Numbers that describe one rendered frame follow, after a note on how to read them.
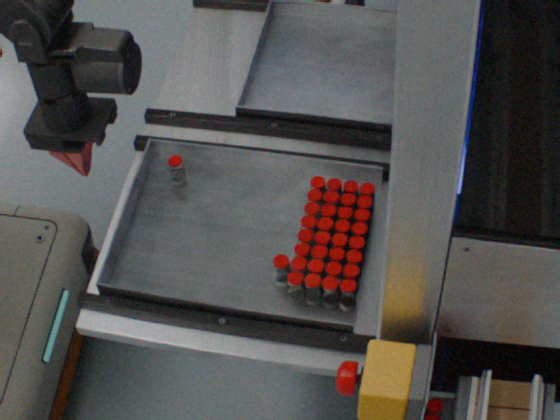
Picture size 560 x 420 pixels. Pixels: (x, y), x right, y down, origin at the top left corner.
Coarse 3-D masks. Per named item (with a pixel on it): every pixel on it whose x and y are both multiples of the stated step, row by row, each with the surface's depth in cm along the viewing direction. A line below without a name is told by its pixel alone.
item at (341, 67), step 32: (288, 32) 157; (320, 32) 157; (352, 32) 157; (384, 32) 157; (256, 64) 152; (288, 64) 153; (320, 64) 152; (352, 64) 152; (384, 64) 152; (256, 96) 148; (288, 96) 148; (320, 96) 148; (352, 96) 148; (384, 96) 147; (352, 128) 141; (384, 128) 140
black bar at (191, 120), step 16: (160, 112) 145; (176, 112) 145; (192, 112) 144; (208, 128) 144; (224, 128) 144; (240, 128) 143; (256, 128) 142; (272, 128) 142; (288, 128) 141; (304, 128) 141; (320, 128) 141; (336, 128) 141; (336, 144) 142; (352, 144) 141; (368, 144) 140; (384, 144) 140
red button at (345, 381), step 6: (342, 366) 104; (348, 366) 104; (354, 366) 104; (342, 372) 103; (348, 372) 103; (354, 372) 103; (336, 378) 104; (342, 378) 103; (348, 378) 103; (354, 378) 103; (336, 384) 104; (342, 384) 103; (348, 384) 103; (354, 384) 103; (342, 390) 104; (348, 390) 103; (354, 390) 105
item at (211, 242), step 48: (192, 144) 138; (144, 192) 137; (192, 192) 137; (240, 192) 137; (288, 192) 136; (144, 240) 132; (192, 240) 132; (240, 240) 132; (288, 240) 131; (144, 288) 127; (192, 288) 127; (240, 288) 127
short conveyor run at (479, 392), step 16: (464, 384) 110; (480, 384) 108; (496, 384) 110; (512, 384) 110; (528, 384) 110; (544, 384) 110; (464, 400) 109; (480, 400) 105; (496, 400) 109; (512, 400) 109; (528, 400) 109; (544, 400) 108; (464, 416) 108; (480, 416) 104; (496, 416) 108; (512, 416) 107; (528, 416) 106; (544, 416) 107
